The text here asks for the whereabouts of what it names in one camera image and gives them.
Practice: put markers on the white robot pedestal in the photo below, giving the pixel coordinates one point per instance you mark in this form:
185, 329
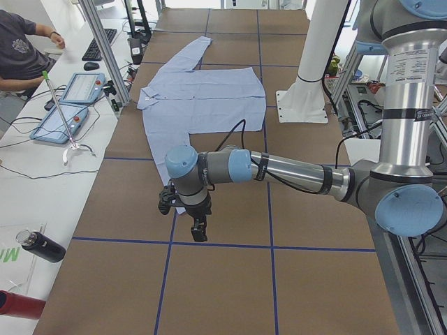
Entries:
304, 101

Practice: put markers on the light blue striped shirt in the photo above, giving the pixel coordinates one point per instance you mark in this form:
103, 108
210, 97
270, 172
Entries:
182, 100

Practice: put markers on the red water bottle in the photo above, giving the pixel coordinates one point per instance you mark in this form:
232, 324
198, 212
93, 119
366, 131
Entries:
21, 306

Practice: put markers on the lower blue teach pendant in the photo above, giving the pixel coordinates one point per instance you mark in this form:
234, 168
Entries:
52, 129

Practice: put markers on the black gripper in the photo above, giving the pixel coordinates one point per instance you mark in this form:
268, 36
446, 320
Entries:
198, 211

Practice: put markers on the black water bottle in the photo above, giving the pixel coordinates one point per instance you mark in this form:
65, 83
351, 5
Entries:
40, 245

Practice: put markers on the blue teach pendant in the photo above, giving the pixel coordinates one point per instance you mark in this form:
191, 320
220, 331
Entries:
52, 129
83, 88

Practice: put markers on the black computer mouse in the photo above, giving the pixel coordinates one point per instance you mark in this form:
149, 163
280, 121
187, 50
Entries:
90, 65

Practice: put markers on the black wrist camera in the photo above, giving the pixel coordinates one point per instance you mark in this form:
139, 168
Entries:
167, 198

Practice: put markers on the metal rod green tip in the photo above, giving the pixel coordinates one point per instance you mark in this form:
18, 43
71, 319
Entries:
74, 144

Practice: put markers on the aluminium frame post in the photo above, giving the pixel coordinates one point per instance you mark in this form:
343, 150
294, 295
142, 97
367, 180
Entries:
98, 31

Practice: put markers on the seated person dark shirt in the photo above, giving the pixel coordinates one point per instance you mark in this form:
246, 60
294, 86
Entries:
22, 65

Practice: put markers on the upper blue teach pendant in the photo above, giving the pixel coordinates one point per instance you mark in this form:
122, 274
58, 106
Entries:
83, 88

